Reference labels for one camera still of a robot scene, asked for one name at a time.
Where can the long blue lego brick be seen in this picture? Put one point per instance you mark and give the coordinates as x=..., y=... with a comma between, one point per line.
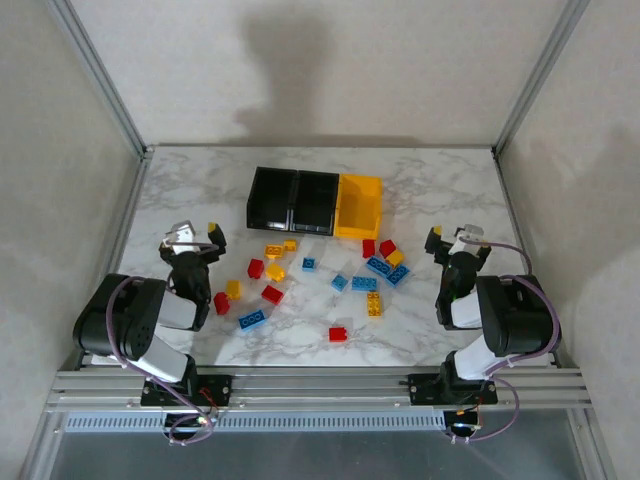
x=251, y=319
x=378, y=265
x=398, y=275
x=365, y=283

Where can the long yellow lego brick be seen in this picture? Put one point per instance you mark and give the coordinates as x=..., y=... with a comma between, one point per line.
x=374, y=303

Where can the small blue lego brick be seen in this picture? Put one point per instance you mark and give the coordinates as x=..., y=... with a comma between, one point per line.
x=340, y=282
x=309, y=263

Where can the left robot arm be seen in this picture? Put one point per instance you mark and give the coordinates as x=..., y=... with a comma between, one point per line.
x=125, y=320

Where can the black plastic bin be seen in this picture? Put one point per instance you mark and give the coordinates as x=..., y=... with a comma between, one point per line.
x=270, y=200
x=315, y=200

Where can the yellow plastic bin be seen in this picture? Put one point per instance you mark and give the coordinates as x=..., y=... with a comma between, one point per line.
x=357, y=205

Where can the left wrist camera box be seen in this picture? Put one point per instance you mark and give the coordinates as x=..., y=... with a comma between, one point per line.
x=181, y=237

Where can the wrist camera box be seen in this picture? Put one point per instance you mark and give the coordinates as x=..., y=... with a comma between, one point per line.
x=181, y=237
x=470, y=234

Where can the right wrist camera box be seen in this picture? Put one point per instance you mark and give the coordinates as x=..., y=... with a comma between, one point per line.
x=470, y=234

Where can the aluminium side rail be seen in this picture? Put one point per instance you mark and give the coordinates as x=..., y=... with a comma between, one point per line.
x=120, y=240
x=507, y=190

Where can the wide aluminium mounting rail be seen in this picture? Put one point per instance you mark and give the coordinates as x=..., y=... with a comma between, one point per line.
x=320, y=387

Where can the aluminium upright frame post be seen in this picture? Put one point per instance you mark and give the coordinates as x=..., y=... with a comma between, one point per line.
x=99, y=75
x=540, y=75

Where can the aluminium frame leg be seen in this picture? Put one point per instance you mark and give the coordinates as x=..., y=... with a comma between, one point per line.
x=590, y=445
x=37, y=450

